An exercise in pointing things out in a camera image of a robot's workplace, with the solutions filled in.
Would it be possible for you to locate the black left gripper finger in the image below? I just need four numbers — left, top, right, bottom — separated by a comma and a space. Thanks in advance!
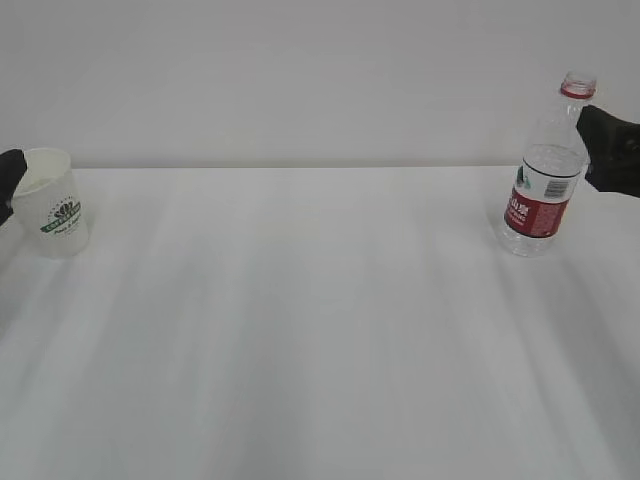
0, 149, 27, 225

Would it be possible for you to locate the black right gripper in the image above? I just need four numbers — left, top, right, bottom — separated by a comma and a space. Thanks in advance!
577, 105, 640, 198

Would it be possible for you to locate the clear water bottle red label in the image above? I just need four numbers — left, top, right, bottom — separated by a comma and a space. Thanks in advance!
498, 71, 597, 257

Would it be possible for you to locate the white paper cup green logo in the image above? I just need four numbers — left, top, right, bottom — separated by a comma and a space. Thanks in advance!
11, 148, 89, 258

